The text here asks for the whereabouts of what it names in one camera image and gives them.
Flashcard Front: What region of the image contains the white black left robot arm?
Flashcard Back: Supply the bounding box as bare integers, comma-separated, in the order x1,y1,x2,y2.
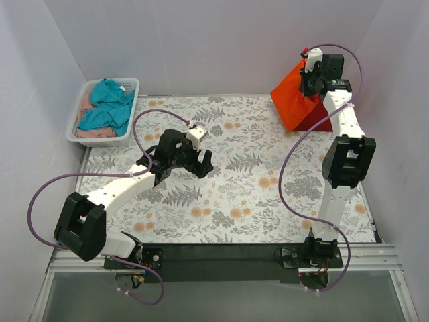
54,125,213,268

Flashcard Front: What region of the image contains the floral patterned table mat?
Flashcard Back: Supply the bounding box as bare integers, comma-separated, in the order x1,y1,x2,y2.
66,95,376,244

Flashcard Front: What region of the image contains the teal t-shirt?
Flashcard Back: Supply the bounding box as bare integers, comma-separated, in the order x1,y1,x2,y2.
77,78,135,137

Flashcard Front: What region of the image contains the aluminium rail frame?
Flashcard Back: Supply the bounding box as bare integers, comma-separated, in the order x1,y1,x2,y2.
30,244,419,321

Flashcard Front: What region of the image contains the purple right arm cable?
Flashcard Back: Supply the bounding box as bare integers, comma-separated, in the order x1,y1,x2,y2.
278,42,365,292

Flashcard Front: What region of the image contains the pink t-shirt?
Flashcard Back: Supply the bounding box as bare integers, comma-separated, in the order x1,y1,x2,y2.
76,91,117,139

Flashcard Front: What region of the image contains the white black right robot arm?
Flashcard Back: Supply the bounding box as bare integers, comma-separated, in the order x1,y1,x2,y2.
300,48,376,267

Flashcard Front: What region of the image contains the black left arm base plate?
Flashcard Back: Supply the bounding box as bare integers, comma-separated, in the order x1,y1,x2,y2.
103,247,164,270

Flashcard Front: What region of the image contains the folded dark red t-shirt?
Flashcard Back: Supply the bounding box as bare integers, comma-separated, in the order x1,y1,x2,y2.
294,102,334,133

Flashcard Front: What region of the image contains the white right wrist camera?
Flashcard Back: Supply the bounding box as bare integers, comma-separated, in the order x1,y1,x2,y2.
301,48,323,73

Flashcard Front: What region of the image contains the orange t-shirt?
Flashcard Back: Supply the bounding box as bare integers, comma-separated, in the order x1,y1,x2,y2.
270,59,326,131

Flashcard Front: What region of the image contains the white plastic laundry basket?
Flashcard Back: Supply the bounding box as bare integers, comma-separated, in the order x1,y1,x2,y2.
66,78,140,147

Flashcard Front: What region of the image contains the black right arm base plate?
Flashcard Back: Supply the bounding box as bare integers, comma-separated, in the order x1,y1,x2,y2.
273,244,347,270

